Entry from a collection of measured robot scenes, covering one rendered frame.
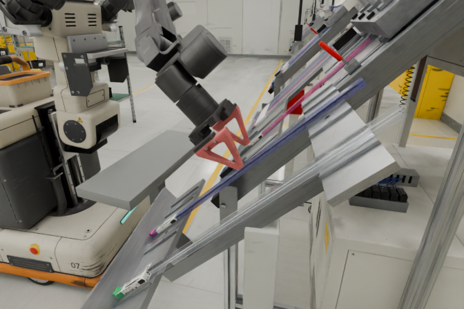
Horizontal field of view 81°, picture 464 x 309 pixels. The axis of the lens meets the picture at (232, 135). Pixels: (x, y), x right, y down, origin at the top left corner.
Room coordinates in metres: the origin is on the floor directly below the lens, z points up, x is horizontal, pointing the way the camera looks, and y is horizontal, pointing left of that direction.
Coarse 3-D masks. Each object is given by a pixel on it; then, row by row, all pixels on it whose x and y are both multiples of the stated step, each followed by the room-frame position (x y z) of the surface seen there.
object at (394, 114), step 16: (384, 112) 0.27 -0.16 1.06; (400, 112) 0.26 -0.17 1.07; (368, 128) 0.26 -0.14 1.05; (384, 128) 0.26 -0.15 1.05; (336, 144) 0.28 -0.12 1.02; (352, 144) 0.26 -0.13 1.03; (320, 160) 0.27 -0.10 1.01; (336, 160) 0.26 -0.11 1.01; (288, 176) 0.28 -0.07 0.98; (304, 176) 0.27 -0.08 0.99; (272, 192) 0.27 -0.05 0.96; (240, 208) 0.29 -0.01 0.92; (256, 208) 0.28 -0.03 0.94; (224, 224) 0.28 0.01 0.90; (192, 240) 0.30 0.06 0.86; (208, 240) 0.29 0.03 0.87; (176, 256) 0.30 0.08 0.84; (160, 272) 0.30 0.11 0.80
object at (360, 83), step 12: (360, 84) 0.39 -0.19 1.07; (336, 96) 0.41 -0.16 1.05; (348, 96) 0.40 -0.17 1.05; (324, 108) 0.40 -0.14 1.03; (312, 120) 0.40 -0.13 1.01; (288, 132) 0.41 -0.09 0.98; (276, 144) 0.41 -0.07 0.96; (264, 156) 0.42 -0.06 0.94; (240, 168) 0.42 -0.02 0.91; (228, 180) 0.43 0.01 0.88; (204, 192) 0.45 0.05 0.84; (216, 192) 0.43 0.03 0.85; (192, 204) 0.44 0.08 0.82; (180, 216) 0.44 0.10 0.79; (156, 228) 0.46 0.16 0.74
